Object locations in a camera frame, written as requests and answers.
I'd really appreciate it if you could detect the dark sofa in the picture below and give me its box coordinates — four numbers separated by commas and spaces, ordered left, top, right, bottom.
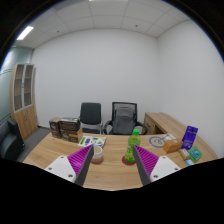
0, 119, 26, 161

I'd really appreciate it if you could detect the black visitor chair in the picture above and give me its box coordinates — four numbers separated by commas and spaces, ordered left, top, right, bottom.
78, 102, 103, 135

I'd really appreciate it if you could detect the dark brown carton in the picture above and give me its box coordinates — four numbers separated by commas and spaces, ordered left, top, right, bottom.
48, 117, 63, 139

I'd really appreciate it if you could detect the paper sheet with circle print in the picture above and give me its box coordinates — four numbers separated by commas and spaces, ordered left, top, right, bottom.
148, 133, 177, 149

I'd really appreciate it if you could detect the ceiling light panel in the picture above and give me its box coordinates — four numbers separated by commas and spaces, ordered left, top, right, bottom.
16, 25, 35, 41

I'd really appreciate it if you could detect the flat round red coaster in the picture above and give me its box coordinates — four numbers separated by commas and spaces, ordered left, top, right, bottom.
121, 155, 137, 167

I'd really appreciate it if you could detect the green packet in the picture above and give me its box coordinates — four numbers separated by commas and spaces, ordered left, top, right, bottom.
187, 145, 203, 163

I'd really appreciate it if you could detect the purple pouch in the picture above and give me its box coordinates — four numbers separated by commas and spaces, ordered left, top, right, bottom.
181, 125, 199, 151

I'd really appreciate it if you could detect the grey mesh office chair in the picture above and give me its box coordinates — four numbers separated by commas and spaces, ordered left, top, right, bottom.
102, 101, 148, 136

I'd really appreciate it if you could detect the black printed carton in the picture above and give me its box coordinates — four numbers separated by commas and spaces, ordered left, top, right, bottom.
59, 117, 81, 132

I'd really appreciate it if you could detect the small tan box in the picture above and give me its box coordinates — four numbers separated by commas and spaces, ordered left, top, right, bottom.
177, 148, 192, 161

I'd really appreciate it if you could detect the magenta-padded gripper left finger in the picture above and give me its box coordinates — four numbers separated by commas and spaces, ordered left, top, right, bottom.
43, 143, 95, 187

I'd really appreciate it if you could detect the green drink bottle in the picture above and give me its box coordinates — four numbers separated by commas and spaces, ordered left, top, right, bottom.
124, 128, 142, 164

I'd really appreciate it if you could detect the wooden side desk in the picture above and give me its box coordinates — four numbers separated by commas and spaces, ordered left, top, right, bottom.
143, 111, 188, 136

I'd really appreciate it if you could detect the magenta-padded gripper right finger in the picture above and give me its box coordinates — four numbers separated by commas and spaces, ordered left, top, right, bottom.
133, 144, 183, 186

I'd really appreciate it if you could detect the printed white leaflet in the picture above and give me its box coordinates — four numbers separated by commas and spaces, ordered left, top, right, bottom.
78, 135, 107, 149

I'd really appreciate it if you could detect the wooden shelf cabinet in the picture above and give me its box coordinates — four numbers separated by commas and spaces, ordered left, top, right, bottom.
9, 63, 39, 140

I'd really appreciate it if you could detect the white and brown cup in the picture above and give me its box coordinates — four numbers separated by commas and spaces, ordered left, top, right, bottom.
90, 145, 105, 165

